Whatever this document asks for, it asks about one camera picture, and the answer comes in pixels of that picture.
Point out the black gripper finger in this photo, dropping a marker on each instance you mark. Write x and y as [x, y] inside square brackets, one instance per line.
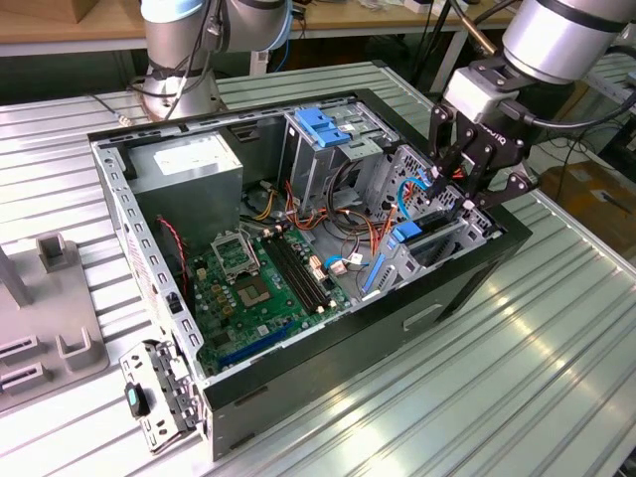
[517, 186]
[437, 139]

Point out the hard disk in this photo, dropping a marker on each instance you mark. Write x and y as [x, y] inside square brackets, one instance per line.
[408, 232]

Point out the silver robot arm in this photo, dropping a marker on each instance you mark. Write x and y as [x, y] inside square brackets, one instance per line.
[561, 30]

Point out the grey metal disk bay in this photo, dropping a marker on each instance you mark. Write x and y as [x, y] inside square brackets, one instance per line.
[402, 268]

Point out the brown cardboard box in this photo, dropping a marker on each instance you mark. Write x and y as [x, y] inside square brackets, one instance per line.
[586, 208]

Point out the blue plastic drive latch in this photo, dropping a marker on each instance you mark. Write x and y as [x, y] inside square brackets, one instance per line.
[318, 126]

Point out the grey metal drive cage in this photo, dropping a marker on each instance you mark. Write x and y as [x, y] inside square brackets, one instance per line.
[308, 169]

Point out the black RAM slot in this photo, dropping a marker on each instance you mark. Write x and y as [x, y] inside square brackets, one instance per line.
[295, 274]
[301, 271]
[289, 276]
[307, 269]

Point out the CPU socket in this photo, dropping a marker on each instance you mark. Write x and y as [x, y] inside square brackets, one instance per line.
[233, 253]

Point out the black PC case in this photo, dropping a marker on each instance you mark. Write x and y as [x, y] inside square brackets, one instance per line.
[348, 358]

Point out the green motherboard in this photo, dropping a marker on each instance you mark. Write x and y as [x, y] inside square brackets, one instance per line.
[278, 318]

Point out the grey power supply unit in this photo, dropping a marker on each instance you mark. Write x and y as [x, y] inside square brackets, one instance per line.
[189, 199]

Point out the blue expansion slot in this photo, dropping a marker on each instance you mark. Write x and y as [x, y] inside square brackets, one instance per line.
[258, 345]

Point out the black case fan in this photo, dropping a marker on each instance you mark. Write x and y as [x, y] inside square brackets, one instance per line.
[171, 258]

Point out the black knob teal button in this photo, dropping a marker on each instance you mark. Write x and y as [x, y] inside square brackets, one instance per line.
[131, 397]

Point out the wooden desk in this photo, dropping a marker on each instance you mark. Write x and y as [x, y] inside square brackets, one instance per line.
[49, 30]

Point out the grey parts rack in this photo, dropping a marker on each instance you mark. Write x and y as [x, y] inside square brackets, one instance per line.
[49, 308]

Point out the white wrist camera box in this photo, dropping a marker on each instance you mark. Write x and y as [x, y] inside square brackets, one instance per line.
[472, 97]

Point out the grey metal rear bracket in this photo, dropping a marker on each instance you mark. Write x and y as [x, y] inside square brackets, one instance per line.
[159, 377]

